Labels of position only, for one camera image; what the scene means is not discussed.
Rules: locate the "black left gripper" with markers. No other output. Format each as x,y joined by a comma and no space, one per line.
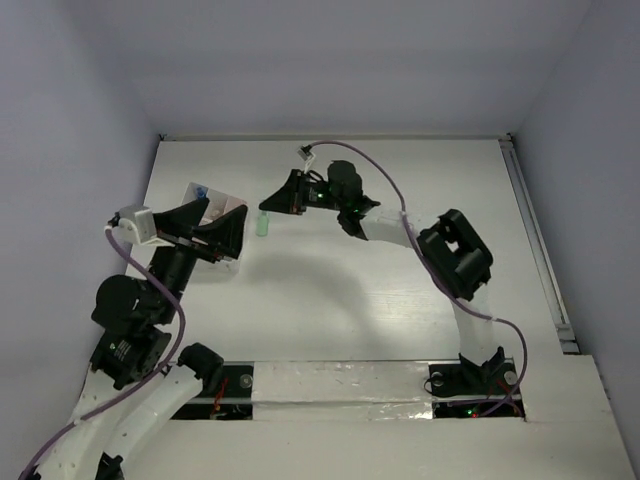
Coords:
226,232

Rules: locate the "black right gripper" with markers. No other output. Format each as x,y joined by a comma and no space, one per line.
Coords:
291,195

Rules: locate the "blue cap spray bottle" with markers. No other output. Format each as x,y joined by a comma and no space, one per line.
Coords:
201,192

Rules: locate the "green highlighter pen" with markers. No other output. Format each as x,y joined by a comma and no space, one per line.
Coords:
262,224

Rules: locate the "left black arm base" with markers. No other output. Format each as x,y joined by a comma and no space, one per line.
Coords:
227,391

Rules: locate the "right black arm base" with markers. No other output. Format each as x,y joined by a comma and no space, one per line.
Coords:
463,390

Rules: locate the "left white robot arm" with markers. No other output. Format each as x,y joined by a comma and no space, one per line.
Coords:
139,374

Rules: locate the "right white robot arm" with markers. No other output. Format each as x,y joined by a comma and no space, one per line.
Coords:
457,260

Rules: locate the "white compartment organizer box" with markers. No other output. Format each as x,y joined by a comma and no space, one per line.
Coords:
220,203

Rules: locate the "silver taped front board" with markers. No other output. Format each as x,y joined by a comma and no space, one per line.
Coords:
360,391

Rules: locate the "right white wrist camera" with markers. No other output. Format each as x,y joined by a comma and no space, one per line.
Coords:
308,156

